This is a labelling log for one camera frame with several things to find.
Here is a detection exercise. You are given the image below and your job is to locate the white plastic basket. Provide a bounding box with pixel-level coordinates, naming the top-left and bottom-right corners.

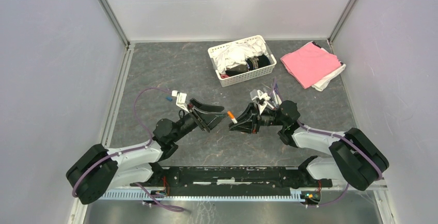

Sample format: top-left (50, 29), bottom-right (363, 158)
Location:
top-left (208, 35), bottom-right (277, 87)

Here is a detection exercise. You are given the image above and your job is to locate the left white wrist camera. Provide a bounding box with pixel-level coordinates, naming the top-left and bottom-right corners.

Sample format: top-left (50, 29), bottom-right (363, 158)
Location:
top-left (171, 90), bottom-right (189, 112)

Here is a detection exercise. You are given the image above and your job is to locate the black cloth in basket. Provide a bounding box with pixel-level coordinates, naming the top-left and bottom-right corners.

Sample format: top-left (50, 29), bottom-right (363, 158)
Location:
top-left (225, 55), bottom-right (271, 77)

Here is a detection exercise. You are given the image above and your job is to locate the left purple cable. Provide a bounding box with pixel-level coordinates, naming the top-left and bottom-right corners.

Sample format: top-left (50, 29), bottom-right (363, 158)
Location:
top-left (71, 87), bottom-right (174, 198)

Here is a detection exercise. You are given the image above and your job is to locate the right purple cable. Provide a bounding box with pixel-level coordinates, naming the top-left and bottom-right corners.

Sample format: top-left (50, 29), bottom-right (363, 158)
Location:
top-left (270, 78), bottom-right (383, 207)

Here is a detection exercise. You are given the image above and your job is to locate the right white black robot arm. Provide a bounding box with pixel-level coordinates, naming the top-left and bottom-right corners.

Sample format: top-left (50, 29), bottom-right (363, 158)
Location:
top-left (229, 100), bottom-right (389, 191)

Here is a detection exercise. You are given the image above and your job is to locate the white cloth under pink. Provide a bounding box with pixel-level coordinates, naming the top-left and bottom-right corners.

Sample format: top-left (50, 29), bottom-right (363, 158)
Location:
top-left (306, 41), bottom-right (346, 91)

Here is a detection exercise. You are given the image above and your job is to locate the pink folded cloth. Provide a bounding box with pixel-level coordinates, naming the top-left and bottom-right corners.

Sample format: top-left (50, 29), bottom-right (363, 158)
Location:
top-left (280, 42), bottom-right (343, 89)

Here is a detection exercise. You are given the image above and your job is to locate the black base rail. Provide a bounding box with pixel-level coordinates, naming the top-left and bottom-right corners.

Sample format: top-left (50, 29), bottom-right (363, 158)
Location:
top-left (141, 166), bottom-right (333, 197)

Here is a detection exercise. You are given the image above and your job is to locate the white cloth in basket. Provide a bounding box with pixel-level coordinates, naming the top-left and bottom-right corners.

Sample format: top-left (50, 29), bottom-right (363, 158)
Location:
top-left (212, 39), bottom-right (268, 74)

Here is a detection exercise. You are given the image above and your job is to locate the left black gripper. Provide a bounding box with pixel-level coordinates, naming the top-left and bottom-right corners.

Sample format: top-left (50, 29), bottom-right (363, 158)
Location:
top-left (171, 98), bottom-right (228, 142)

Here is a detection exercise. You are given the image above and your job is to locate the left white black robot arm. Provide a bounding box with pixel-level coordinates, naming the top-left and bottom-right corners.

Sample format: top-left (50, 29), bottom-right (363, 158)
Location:
top-left (66, 98), bottom-right (227, 205)

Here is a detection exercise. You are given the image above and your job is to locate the orange pen cap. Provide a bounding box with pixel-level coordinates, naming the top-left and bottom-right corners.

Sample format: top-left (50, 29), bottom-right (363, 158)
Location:
top-left (227, 111), bottom-right (234, 119)

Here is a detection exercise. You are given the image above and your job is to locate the purple cable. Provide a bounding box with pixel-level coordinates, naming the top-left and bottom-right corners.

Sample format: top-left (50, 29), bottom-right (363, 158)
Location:
top-left (270, 78), bottom-right (383, 207)
top-left (71, 87), bottom-right (174, 198)

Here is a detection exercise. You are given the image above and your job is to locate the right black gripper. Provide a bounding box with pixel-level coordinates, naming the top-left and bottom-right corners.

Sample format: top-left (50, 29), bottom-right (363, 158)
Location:
top-left (228, 102), bottom-right (286, 134)

